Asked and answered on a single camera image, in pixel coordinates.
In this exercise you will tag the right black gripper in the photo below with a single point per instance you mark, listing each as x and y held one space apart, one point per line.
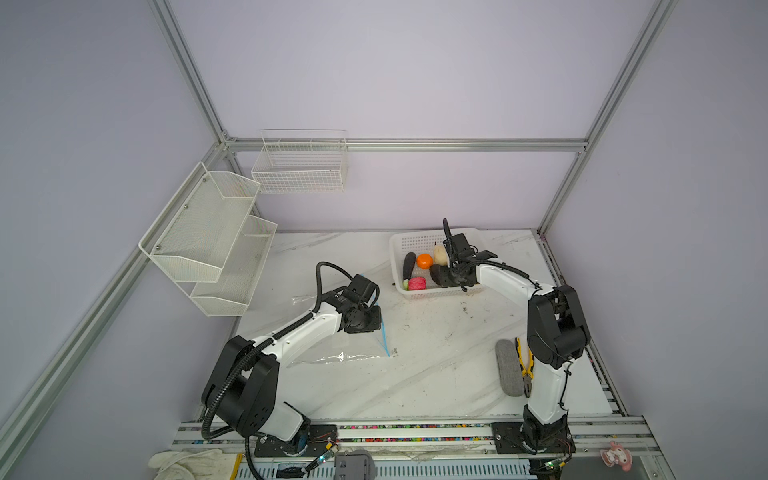
441 274

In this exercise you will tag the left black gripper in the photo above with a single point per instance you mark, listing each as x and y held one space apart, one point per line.
374 323

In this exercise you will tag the orange toy fruit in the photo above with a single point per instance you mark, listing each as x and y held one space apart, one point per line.
424 261

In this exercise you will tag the white plastic basket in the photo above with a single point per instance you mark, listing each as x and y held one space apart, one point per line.
419 242

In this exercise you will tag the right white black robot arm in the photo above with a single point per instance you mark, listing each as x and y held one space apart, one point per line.
556 334

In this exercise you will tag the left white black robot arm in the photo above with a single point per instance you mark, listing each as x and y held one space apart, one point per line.
241 394

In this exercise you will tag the cream toy pear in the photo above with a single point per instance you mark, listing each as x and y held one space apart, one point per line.
440 255

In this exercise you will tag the pink toy dragon fruit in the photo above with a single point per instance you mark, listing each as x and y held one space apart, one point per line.
416 284

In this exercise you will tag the grey felt eraser block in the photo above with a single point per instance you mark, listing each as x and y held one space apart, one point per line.
509 370

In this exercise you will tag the grey power adapter box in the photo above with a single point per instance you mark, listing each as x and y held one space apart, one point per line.
355 465

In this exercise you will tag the white two-tier mesh shelf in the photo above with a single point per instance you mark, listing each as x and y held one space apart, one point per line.
210 243

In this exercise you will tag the white cloth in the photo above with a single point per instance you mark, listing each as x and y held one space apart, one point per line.
209 464

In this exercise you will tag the pink plush toy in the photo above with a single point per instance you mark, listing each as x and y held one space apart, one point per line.
616 455

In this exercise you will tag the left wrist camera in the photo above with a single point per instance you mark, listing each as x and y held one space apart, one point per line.
362 290

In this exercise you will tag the yellow handled pliers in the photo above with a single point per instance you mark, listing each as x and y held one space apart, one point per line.
526 363

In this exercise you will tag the white wire wall basket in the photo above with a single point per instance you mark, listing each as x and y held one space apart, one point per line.
297 161

